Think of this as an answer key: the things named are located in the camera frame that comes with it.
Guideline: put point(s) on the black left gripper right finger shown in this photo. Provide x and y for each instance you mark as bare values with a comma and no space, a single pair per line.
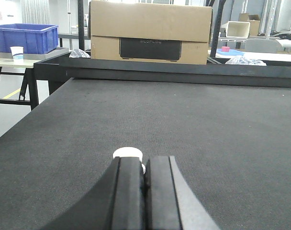
170,202

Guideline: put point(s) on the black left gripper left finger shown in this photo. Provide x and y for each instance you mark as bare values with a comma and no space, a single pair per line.
115,202

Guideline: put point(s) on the white plastic valve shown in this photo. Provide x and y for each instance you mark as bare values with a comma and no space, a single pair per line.
130,152

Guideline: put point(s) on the black conveyor belt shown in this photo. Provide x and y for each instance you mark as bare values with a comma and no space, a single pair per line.
228,126

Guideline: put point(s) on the pink small box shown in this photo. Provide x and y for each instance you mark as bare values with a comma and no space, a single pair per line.
225,49

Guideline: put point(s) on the large cardboard box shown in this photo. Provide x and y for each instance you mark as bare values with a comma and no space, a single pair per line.
150,32

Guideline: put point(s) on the small brown cardboard box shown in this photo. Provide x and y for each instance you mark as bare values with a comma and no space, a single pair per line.
254,21

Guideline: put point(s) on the grey folding table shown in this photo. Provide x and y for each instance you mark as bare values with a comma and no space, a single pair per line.
34,68

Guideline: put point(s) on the crumpled plastic bag left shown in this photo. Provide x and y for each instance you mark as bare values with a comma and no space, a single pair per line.
78,53

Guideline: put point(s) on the crumpled plastic bag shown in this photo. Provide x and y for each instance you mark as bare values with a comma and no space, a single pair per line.
78,53
242,60

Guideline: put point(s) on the blue flat tray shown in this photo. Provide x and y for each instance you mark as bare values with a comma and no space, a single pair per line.
231,52

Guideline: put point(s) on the crumpled plastic bag right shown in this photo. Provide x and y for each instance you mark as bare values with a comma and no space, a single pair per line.
242,60

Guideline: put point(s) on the white background table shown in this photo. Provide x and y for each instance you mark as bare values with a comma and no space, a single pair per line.
264,56

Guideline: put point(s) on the blue plastic crate on table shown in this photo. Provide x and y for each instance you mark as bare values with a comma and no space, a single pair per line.
34,38

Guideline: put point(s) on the grey office chair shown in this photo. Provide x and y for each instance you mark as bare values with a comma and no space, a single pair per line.
258,45

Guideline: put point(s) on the white paper cup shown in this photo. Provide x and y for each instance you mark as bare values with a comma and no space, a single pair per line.
17,53

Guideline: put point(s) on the white open bin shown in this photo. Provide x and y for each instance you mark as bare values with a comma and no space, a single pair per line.
236,29

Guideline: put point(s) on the black shelf post left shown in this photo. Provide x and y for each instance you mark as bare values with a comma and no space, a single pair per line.
81,40

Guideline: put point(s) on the black shelf post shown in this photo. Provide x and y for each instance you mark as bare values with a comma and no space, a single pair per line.
217,28
81,40

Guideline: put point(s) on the black shelf post right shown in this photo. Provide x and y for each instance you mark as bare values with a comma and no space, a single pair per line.
217,28

